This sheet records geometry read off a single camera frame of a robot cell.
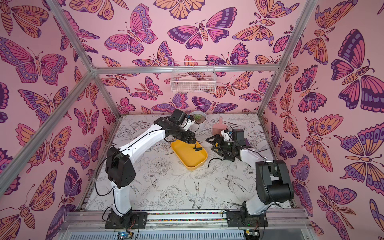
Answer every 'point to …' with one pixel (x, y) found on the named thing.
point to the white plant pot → (199, 118)
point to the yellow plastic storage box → (191, 158)
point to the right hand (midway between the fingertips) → (206, 145)
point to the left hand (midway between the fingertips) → (193, 137)
